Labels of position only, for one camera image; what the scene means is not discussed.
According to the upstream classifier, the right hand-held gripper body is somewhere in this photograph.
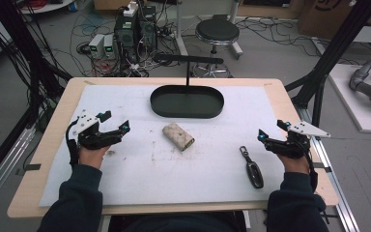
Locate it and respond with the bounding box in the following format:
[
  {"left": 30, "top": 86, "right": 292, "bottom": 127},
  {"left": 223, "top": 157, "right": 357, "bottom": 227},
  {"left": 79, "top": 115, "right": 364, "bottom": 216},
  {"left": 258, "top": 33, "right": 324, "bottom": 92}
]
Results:
[{"left": 270, "top": 120, "right": 332, "bottom": 160}]

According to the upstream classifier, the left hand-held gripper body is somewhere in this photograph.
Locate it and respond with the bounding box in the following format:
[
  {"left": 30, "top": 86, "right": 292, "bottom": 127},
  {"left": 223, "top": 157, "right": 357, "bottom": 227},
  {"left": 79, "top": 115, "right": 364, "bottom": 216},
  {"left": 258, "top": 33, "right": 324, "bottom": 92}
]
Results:
[{"left": 71, "top": 109, "right": 120, "bottom": 151}]

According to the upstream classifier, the person's left hand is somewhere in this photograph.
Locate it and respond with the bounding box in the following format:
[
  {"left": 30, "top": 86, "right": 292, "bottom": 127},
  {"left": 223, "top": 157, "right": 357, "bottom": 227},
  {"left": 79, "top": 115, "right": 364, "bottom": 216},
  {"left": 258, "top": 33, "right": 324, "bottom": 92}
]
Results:
[{"left": 77, "top": 144, "right": 111, "bottom": 170}]

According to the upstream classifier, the person's right hand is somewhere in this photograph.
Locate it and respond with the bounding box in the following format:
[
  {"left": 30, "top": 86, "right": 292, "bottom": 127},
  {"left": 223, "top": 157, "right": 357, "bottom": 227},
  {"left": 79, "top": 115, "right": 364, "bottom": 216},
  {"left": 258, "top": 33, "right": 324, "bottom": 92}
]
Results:
[{"left": 276, "top": 153, "right": 311, "bottom": 176}]

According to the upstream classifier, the black car key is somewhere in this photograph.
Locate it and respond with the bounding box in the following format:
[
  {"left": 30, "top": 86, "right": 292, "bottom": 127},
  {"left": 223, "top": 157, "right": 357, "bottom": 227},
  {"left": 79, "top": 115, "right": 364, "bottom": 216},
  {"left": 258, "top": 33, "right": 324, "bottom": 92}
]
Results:
[{"left": 239, "top": 145, "right": 265, "bottom": 189}]

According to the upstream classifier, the black tape strip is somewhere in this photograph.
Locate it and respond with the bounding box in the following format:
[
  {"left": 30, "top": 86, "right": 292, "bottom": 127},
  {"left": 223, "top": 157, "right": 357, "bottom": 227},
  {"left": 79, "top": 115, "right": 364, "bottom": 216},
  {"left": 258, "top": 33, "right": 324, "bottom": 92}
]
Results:
[
  {"left": 312, "top": 161, "right": 333, "bottom": 174},
  {"left": 23, "top": 162, "right": 43, "bottom": 172}
]

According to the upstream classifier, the light wooden table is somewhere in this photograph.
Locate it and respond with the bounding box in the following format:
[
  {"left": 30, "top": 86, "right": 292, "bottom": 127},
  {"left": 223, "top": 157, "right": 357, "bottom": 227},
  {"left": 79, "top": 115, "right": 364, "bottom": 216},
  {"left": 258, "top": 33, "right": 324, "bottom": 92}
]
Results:
[{"left": 7, "top": 76, "right": 340, "bottom": 219}]

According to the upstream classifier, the beige patterned pouch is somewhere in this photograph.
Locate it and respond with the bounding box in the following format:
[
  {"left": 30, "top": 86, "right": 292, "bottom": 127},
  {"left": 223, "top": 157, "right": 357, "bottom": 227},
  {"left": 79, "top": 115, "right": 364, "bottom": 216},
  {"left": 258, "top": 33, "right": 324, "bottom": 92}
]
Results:
[{"left": 161, "top": 123, "right": 196, "bottom": 153}]

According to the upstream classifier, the white table mat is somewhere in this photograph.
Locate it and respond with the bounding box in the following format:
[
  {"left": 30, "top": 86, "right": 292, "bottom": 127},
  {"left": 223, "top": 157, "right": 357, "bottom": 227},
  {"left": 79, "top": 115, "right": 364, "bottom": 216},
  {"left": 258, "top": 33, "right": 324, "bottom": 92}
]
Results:
[{"left": 38, "top": 84, "right": 286, "bottom": 208}]

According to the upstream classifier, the grey power supply unit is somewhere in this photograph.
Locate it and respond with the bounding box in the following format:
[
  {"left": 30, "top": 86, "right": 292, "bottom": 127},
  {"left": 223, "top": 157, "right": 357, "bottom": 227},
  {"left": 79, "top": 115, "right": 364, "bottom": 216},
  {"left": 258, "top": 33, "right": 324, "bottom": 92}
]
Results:
[
  {"left": 102, "top": 34, "right": 117, "bottom": 60},
  {"left": 88, "top": 33, "right": 106, "bottom": 61}
]

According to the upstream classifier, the black oval tray with stand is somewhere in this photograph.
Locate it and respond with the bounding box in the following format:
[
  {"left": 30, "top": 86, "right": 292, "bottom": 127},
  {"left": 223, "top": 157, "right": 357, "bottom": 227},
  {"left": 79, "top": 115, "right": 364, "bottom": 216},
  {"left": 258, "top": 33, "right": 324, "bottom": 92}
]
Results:
[{"left": 150, "top": 53, "right": 225, "bottom": 120}]

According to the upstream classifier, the white floor platform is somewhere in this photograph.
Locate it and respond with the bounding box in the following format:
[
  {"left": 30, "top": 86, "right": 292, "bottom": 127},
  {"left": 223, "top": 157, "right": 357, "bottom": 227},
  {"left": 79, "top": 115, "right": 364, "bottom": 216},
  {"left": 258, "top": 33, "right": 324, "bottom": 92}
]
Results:
[{"left": 328, "top": 63, "right": 371, "bottom": 135}]

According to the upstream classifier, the black computer tower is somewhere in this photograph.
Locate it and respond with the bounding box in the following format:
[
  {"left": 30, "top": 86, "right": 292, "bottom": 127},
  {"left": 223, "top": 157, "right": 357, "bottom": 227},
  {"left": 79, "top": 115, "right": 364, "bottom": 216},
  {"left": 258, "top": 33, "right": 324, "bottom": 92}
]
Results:
[
  {"left": 139, "top": 5, "right": 158, "bottom": 50},
  {"left": 113, "top": 12, "right": 142, "bottom": 63}
]

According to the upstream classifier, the white metal table leg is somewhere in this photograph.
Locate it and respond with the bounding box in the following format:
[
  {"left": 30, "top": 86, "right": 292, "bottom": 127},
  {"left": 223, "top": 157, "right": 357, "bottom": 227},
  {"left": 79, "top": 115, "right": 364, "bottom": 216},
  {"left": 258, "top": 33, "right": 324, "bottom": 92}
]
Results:
[
  {"left": 227, "top": 0, "right": 244, "bottom": 61},
  {"left": 173, "top": 0, "right": 189, "bottom": 57}
]

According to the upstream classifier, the white power strip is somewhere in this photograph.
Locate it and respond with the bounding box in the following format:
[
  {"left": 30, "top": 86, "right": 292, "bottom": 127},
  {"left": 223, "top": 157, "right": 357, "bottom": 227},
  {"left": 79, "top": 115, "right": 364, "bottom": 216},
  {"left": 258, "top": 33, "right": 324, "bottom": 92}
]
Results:
[{"left": 123, "top": 1, "right": 140, "bottom": 18}]

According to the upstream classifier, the person's dark lap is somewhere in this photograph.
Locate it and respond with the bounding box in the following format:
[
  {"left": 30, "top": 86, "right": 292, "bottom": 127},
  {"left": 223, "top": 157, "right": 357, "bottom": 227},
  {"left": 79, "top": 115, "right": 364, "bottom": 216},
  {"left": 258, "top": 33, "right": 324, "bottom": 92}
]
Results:
[{"left": 108, "top": 211, "right": 248, "bottom": 232}]

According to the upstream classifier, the brown cardboard box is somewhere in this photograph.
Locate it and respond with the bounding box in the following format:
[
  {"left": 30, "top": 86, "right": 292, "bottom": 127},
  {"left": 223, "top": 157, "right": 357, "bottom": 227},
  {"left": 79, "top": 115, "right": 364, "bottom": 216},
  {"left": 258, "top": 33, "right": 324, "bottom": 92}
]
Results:
[{"left": 297, "top": 0, "right": 371, "bottom": 42}]

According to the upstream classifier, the black round stool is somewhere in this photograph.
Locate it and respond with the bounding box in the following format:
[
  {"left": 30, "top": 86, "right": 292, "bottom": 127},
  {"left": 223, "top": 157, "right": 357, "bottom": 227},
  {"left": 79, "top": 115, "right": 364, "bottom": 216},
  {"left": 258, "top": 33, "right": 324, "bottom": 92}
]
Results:
[{"left": 191, "top": 14, "right": 242, "bottom": 79}]

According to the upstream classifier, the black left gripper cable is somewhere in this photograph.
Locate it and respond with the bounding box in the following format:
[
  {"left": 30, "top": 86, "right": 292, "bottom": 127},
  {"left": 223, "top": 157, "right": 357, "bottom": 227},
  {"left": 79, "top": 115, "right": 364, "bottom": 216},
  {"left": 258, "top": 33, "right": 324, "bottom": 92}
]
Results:
[{"left": 65, "top": 118, "right": 80, "bottom": 167}]

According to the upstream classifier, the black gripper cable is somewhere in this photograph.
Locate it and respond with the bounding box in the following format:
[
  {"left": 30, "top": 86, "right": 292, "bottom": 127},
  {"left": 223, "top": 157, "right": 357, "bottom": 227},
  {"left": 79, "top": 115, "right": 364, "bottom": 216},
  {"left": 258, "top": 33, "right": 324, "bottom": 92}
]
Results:
[
  {"left": 303, "top": 150, "right": 319, "bottom": 193},
  {"left": 65, "top": 118, "right": 80, "bottom": 167}
]

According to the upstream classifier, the aluminium rail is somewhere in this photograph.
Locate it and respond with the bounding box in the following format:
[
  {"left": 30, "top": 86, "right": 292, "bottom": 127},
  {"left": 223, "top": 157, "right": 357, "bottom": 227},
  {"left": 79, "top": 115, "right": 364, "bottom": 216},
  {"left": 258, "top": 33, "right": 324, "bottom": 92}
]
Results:
[
  {"left": 297, "top": 105, "right": 362, "bottom": 232},
  {"left": 0, "top": 126, "right": 37, "bottom": 215}
]

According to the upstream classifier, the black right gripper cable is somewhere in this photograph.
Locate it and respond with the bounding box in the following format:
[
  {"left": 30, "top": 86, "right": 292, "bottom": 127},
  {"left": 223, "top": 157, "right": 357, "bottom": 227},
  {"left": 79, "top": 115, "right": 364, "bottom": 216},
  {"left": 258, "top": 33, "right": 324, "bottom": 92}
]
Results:
[{"left": 303, "top": 150, "right": 319, "bottom": 193}]

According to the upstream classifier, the black metal frame post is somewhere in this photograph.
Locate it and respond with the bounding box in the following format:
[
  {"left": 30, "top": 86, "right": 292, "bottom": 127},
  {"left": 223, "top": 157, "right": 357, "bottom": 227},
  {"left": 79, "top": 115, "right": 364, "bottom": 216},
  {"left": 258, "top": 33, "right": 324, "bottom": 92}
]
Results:
[{"left": 284, "top": 0, "right": 371, "bottom": 128}]

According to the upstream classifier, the tangle of floor cables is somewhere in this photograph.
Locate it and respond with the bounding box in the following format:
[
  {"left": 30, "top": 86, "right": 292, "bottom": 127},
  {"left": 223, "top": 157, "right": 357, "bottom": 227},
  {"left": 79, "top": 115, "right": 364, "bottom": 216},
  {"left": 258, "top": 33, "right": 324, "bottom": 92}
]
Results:
[{"left": 67, "top": 9, "right": 183, "bottom": 78}]

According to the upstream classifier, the black floor cable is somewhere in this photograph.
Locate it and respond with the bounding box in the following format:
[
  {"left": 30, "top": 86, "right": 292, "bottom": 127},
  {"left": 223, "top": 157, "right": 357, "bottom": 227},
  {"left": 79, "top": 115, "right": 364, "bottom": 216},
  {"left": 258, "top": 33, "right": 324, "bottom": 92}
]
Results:
[{"left": 236, "top": 16, "right": 325, "bottom": 58}]

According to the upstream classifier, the black frame post with cables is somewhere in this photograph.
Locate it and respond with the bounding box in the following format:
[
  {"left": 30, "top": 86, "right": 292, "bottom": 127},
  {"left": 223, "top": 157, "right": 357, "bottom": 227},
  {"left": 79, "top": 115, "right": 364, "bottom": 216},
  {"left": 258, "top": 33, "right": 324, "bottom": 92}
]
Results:
[{"left": 0, "top": 0, "right": 73, "bottom": 130}]

